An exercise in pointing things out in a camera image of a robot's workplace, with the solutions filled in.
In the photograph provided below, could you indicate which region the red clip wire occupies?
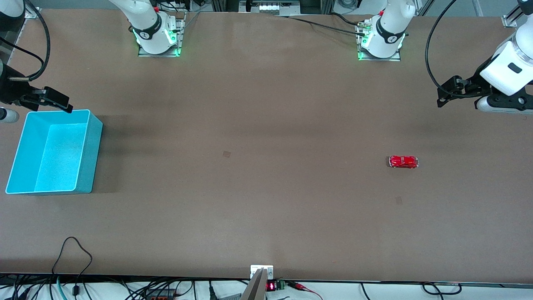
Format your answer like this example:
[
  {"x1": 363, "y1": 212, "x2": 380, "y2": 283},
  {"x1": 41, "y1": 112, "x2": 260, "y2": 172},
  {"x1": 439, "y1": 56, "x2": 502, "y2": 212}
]
[{"x1": 287, "y1": 281, "x2": 323, "y2": 300}]

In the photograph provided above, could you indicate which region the white metal bracket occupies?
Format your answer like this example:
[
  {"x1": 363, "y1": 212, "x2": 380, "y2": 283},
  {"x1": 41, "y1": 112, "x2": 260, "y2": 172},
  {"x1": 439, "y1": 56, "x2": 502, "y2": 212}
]
[{"x1": 250, "y1": 265, "x2": 274, "y2": 280}]

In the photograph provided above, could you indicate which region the red beetle toy car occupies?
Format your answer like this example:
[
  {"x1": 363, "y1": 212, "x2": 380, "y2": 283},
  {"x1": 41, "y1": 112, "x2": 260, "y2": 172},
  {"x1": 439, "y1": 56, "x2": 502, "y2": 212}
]
[{"x1": 389, "y1": 155, "x2": 419, "y2": 169}]

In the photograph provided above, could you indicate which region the blue plastic box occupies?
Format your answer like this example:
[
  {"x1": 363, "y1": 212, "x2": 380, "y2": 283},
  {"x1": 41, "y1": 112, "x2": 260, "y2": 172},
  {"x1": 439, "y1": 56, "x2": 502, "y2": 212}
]
[{"x1": 5, "y1": 109, "x2": 103, "y2": 195}]

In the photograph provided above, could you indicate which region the black cable on table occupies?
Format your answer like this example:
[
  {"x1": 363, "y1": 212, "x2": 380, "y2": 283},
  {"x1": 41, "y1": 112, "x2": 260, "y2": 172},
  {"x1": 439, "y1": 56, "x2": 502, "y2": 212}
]
[{"x1": 277, "y1": 13, "x2": 367, "y2": 37}]

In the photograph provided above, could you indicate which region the grey metal bar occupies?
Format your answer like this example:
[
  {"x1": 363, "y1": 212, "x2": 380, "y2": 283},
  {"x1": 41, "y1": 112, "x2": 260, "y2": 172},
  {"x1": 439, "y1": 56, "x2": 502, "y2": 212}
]
[{"x1": 241, "y1": 269, "x2": 267, "y2": 300}]

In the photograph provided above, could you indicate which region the thin black looped cable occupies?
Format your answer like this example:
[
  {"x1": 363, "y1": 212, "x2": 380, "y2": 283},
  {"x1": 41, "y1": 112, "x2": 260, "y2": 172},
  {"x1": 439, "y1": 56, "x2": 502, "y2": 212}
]
[{"x1": 52, "y1": 237, "x2": 93, "y2": 296}]

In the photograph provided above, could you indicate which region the white lit device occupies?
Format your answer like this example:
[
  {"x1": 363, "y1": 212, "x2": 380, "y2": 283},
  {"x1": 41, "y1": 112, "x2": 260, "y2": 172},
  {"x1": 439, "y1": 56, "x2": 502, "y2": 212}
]
[{"x1": 258, "y1": 2, "x2": 300, "y2": 13}]

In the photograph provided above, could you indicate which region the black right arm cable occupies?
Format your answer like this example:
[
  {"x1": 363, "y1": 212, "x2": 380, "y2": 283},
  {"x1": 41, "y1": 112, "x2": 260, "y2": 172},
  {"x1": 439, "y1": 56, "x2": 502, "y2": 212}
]
[{"x1": 0, "y1": 0, "x2": 51, "y2": 82}]

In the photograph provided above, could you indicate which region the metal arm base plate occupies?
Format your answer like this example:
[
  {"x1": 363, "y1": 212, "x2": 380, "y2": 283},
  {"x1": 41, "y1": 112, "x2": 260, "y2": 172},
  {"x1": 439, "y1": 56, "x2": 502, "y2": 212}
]
[
  {"x1": 357, "y1": 19, "x2": 402, "y2": 62},
  {"x1": 137, "y1": 12, "x2": 186, "y2": 58}
]

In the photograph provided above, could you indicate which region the coiled black cable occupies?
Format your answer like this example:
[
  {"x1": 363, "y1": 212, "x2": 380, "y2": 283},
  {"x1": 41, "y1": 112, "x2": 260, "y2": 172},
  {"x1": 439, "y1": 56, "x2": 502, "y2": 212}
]
[{"x1": 421, "y1": 282, "x2": 463, "y2": 295}]

